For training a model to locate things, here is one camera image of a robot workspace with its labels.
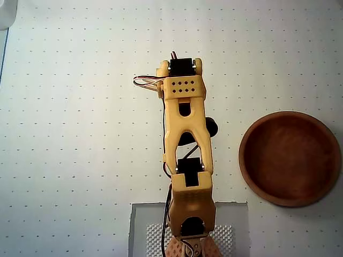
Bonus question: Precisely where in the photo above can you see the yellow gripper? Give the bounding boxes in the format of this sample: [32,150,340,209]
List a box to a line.
[156,66,165,99]

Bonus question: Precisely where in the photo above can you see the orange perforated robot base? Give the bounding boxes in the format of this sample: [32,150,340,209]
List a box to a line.
[163,235,223,257]

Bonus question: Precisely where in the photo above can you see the brown wooden bowl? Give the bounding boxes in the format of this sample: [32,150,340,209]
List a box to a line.
[238,110,342,207]

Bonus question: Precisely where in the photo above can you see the white object at corner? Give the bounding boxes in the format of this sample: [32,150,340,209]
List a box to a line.
[0,0,17,31]

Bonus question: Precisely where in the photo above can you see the white textured pad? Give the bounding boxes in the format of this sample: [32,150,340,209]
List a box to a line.
[146,224,234,257]

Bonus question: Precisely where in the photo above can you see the red white servo wire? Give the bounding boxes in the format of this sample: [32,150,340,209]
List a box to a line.
[132,75,163,91]

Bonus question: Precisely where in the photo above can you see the black camera cable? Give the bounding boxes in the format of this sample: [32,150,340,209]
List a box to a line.
[184,145,200,162]

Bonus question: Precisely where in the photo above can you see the grey base plate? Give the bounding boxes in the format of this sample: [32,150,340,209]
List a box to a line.
[128,201,249,257]

